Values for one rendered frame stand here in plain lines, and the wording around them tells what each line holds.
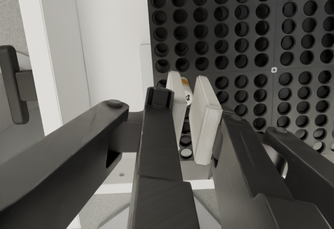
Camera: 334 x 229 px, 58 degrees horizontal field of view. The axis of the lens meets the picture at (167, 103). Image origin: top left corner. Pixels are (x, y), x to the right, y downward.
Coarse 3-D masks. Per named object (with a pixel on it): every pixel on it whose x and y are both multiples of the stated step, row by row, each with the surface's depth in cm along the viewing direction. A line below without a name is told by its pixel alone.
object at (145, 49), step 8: (144, 48) 32; (144, 56) 32; (144, 64) 33; (144, 72) 33; (152, 72) 33; (144, 80) 33; (152, 80) 33; (144, 88) 34; (144, 96) 34; (144, 104) 34
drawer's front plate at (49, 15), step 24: (24, 0) 23; (48, 0) 25; (72, 0) 31; (24, 24) 24; (48, 24) 25; (72, 24) 30; (48, 48) 24; (72, 48) 30; (48, 72) 25; (72, 72) 30; (48, 96) 26; (72, 96) 29; (48, 120) 26
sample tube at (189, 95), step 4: (184, 80) 23; (184, 84) 22; (188, 84) 23; (184, 88) 20; (188, 88) 21; (184, 92) 20; (188, 92) 20; (188, 96) 20; (192, 96) 20; (188, 100) 20; (188, 104) 20
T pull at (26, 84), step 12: (0, 48) 26; (12, 48) 27; (0, 60) 26; (12, 60) 27; (12, 72) 27; (24, 72) 27; (12, 84) 27; (24, 84) 27; (12, 96) 27; (24, 96) 27; (36, 96) 27; (12, 108) 28; (24, 108) 28; (12, 120) 28; (24, 120) 28
